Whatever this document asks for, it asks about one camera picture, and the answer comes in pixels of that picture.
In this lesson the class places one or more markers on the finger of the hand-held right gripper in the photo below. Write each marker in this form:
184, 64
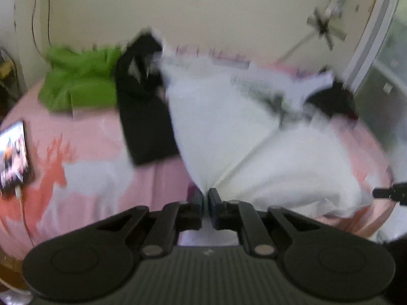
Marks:
389, 192

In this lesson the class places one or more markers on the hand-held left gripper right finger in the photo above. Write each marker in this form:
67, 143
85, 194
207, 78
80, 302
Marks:
213, 200

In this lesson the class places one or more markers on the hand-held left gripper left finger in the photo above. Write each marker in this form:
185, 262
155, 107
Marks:
197, 200

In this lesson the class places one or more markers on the white garment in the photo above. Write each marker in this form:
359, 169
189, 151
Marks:
254, 165

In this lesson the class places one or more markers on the black garment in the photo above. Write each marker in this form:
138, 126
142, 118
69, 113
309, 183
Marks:
143, 127

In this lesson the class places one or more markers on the pink printed bedsheet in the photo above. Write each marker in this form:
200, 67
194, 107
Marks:
95, 171

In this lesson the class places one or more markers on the dark cloth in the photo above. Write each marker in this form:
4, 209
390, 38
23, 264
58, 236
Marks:
334, 101

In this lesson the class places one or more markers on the pale lavender cloth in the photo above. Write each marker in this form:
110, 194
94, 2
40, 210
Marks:
313, 84

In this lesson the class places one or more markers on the green garment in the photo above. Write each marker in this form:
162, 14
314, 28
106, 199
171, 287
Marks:
79, 82

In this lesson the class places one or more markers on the black tape cross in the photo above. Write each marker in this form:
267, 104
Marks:
324, 28

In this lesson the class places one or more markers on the smartphone with lit screen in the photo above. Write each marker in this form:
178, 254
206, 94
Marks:
13, 157

